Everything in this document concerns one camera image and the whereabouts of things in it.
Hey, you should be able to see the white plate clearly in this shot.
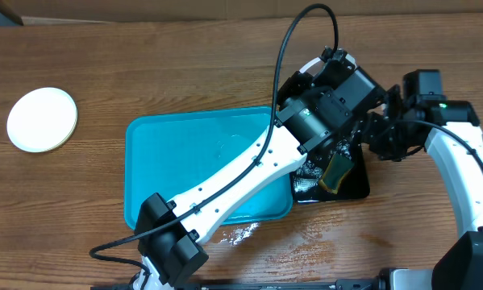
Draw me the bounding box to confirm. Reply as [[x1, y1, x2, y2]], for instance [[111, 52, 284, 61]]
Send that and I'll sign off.
[[6, 87, 78, 153], [299, 57, 325, 76]]

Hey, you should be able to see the green yellow sponge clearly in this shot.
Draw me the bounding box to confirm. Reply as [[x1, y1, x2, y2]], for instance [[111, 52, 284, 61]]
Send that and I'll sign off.
[[319, 154, 355, 194]]

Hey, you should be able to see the yellow green rimmed plate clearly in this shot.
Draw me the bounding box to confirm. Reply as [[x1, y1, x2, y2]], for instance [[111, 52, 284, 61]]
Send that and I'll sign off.
[[44, 114, 79, 153]]

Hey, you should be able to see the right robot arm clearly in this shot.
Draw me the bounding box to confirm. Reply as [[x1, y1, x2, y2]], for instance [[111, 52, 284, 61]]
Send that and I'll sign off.
[[361, 88, 483, 290]]

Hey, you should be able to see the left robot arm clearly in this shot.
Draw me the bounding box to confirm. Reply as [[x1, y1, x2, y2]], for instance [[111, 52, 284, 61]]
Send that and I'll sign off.
[[133, 71, 345, 289]]

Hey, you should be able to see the black rectangular tray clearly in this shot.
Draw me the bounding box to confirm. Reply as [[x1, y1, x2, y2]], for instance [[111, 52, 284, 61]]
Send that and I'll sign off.
[[290, 138, 370, 204]]

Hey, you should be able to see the teal plastic tray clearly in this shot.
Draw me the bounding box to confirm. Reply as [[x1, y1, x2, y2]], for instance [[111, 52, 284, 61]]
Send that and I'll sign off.
[[124, 106, 271, 228]]

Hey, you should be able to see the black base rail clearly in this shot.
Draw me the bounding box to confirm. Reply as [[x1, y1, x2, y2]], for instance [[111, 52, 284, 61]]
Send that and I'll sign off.
[[90, 268, 435, 290]]

